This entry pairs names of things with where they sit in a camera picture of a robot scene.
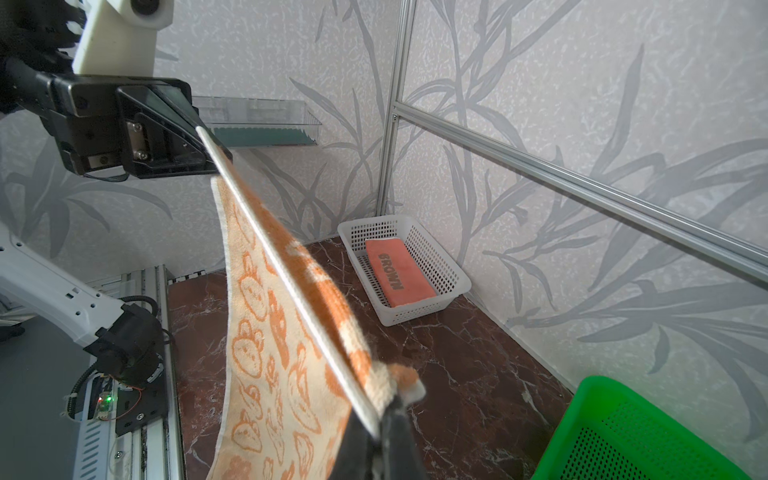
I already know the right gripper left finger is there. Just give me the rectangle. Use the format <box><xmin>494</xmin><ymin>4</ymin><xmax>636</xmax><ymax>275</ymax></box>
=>
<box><xmin>328</xmin><ymin>413</ymin><xmax>375</xmax><ymax>480</ymax></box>

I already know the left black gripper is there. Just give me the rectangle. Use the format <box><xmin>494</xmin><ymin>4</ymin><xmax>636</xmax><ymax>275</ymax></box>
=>
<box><xmin>1</xmin><ymin>58</ymin><xmax>233</xmax><ymax>179</ymax></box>

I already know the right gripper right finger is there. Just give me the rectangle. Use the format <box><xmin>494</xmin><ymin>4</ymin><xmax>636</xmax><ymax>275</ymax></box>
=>
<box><xmin>380</xmin><ymin>397</ymin><xmax>428</xmax><ymax>480</ymax></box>

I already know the cream orange patterned towel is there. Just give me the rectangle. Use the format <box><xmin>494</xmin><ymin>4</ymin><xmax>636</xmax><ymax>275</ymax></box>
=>
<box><xmin>198</xmin><ymin>130</ymin><xmax>425</xmax><ymax>479</ymax></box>

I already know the pink brown bear towel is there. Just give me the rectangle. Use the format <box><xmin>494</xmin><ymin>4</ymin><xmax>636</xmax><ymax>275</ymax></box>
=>
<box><xmin>365</xmin><ymin>238</ymin><xmax>436</xmax><ymax>307</ymax></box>

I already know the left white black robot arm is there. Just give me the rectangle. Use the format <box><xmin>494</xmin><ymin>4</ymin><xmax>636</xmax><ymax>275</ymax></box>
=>
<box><xmin>1</xmin><ymin>57</ymin><xmax>217</xmax><ymax>388</ymax></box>

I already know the white perforated plastic basket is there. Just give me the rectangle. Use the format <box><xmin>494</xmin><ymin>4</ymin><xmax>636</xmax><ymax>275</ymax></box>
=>
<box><xmin>338</xmin><ymin>215</ymin><xmax>472</xmax><ymax>327</ymax></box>

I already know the green perforated plastic basket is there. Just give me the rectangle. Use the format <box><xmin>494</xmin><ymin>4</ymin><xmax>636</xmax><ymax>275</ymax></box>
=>
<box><xmin>533</xmin><ymin>376</ymin><xmax>748</xmax><ymax>479</ymax></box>

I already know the clear acrylic wall shelf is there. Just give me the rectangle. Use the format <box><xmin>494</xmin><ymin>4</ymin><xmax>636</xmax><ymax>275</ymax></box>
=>
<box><xmin>192</xmin><ymin>96</ymin><xmax>322</xmax><ymax>148</ymax></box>

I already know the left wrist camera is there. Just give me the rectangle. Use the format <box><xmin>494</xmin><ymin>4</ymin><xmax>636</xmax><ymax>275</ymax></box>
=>
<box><xmin>72</xmin><ymin>0</ymin><xmax>175</xmax><ymax>77</ymax></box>

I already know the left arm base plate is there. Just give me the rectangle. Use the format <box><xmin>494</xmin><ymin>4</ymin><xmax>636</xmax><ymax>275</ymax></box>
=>
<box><xmin>112</xmin><ymin>367</ymin><xmax>169</xmax><ymax>437</ymax></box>

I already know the aluminium frame rail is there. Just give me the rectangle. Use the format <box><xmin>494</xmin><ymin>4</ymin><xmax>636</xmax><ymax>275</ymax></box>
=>
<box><xmin>394</xmin><ymin>101</ymin><xmax>767</xmax><ymax>282</ymax></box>

